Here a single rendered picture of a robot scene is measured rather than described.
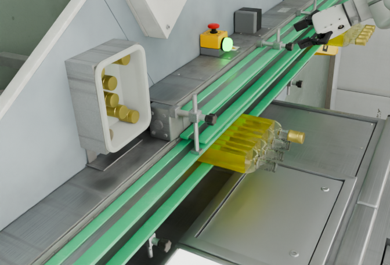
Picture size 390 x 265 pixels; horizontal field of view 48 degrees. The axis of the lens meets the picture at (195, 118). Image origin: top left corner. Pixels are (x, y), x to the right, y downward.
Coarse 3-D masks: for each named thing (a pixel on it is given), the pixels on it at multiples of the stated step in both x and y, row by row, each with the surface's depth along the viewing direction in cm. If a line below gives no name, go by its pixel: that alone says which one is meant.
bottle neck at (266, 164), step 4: (260, 160) 116; (264, 160) 116; (268, 160) 116; (260, 164) 116; (264, 164) 115; (268, 164) 115; (272, 164) 114; (276, 164) 116; (260, 168) 116; (264, 168) 115; (268, 168) 115; (272, 168) 114; (276, 168) 116
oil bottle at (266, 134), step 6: (234, 126) 129; (240, 126) 129; (246, 126) 129; (252, 126) 129; (258, 126) 129; (240, 132) 127; (246, 132) 126; (252, 132) 126; (258, 132) 126; (264, 132) 126; (270, 132) 126; (264, 138) 124; (270, 138) 124; (270, 144) 125
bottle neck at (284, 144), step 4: (276, 140) 125; (280, 140) 124; (284, 140) 124; (288, 140) 124; (272, 144) 125; (276, 144) 124; (280, 144) 124; (284, 144) 123; (288, 144) 123; (280, 148) 125; (284, 148) 124; (288, 148) 123
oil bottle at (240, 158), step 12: (216, 144) 121; (228, 144) 121; (204, 156) 122; (216, 156) 120; (228, 156) 118; (240, 156) 116; (252, 156) 116; (228, 168) 120; (240, 168) 117; (252, 168) 116
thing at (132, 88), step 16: (128, 48) 100; (112, 64) 107; (128, 64) 108; (144, 64) 106; (96, 80) 93; (128, 80) 110; (144, 80) 108; (128, 96) 112; (144, 96) 110; (144, 112) 112; (112, 128) 110; (128, 128) 110; (144, 128) 111; (112, 144) 104
